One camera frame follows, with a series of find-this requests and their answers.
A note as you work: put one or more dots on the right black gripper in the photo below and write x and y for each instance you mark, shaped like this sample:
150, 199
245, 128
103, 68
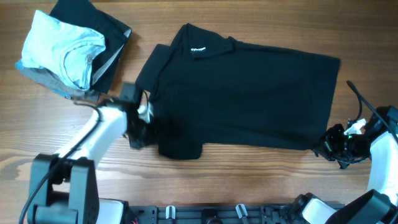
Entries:
326, 146

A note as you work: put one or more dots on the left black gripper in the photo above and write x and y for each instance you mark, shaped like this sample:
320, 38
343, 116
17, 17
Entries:
152, 142

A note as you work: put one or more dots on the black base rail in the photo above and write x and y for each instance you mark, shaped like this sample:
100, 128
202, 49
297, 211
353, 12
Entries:
264, 214

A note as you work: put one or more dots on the black folded garment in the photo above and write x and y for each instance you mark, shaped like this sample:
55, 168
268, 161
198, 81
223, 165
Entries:
116, 34

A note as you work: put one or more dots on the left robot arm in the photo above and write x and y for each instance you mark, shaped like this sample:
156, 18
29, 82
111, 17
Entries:
63, 187

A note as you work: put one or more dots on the grey folded garment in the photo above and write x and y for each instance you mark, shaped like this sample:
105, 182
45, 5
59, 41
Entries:
51, 81

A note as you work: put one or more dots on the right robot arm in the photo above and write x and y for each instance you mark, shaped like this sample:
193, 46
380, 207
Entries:
376, 140

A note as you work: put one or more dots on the light blue folded t-shirt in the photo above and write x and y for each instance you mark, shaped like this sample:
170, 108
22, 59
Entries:
66, 50

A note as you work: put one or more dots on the black polo shirt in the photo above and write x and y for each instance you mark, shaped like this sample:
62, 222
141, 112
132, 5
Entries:
205, 88

